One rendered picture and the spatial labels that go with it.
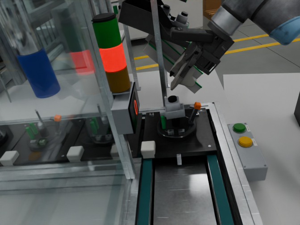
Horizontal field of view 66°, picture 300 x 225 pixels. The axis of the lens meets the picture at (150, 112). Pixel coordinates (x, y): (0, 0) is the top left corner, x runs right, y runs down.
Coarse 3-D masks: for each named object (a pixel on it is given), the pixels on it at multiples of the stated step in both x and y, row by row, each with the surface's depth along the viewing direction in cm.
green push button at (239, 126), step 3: (237, 123) 81; (240, 123) 81; (234, 126) 80; (237, 126) 79; (240, 126) 79; (243, 126) 79; (234, 129) 79; (237, 129) 78; (240, 129) 78; (243, 129) 78
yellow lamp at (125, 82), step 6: (126, 66) 50; (108, 72) 48; (114, 72) 48; (120, 72) 48; (126, 72) 50; (108, 78) 49; (114, 78) 49; (120, 78) 49; (126, 78) 50; (108, 84) 51; (114, 84) 49; (120, 84) 50; (126, 84) 50; (114, 90) 50; (120, 90) 50
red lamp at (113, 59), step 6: (108, 48) 45; (114, 48) 45; (120, 48) 46; (102, 54) 46; (108, 54) 46; (114, 54) 46; (120, 54) 47; (102, 60) 47; (108, 60) 46; (114, 60) 46; (120, 60) 47; (108, 66) 47; (114, 66) 47; (120, 66) 48
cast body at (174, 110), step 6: (174, 96) 76; (168, 102) 76; (174, 102) 75; (168, 108) 76; (174, 108) 76; (180, 108) 76; (162, 114) 79; (168, 114) 77; (174, 114) 77; (180, 114) 77
